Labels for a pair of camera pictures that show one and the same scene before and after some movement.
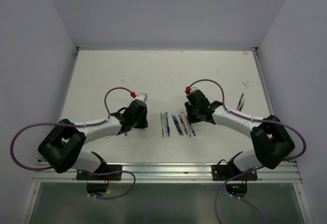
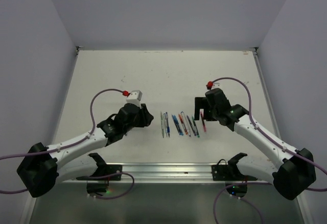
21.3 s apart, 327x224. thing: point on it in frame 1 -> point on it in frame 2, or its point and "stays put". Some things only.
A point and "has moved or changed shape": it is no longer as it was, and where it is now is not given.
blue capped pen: (185, 123) stays put
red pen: (185, 130) stays put
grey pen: (162, 128) stays put
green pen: (242, 105) has moved or changed shape
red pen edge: (240, 101) -> (203, 122)
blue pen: (168, 128) stays put
